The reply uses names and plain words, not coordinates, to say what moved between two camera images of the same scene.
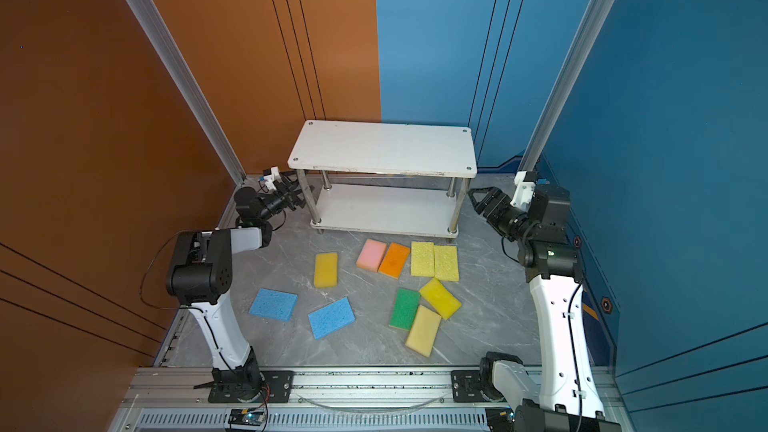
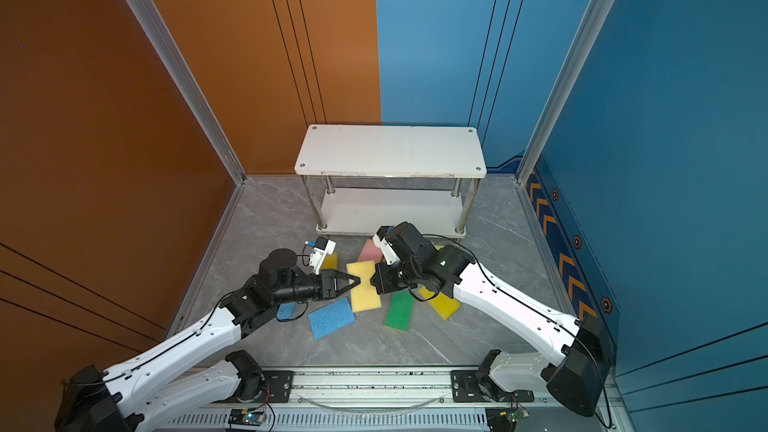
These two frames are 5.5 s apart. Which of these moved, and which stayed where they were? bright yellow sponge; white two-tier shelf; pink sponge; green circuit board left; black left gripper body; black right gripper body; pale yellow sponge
Moved: black left gripper body; pale yellow sponge; black right gripper body
Stayed: pink sponge; green circuit board left; bright yellow sponge; white two-tier shelf
